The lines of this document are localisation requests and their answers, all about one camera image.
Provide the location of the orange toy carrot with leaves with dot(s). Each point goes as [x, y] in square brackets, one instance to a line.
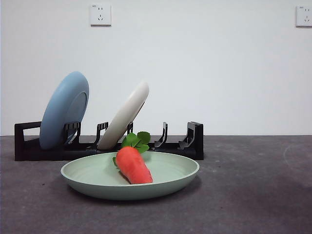
[133, 165]

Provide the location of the light green plate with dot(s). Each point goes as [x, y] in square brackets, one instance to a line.
[96, 180]

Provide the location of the cream white plate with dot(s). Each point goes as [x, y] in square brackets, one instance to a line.
[123, 116]

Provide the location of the black plate rack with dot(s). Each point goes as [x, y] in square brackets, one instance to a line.
[194, 143]

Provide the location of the light blue plate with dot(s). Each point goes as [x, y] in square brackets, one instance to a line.
[60, 109]

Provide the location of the white wall socket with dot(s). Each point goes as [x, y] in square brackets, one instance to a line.
[100, 14]
[304, 16]

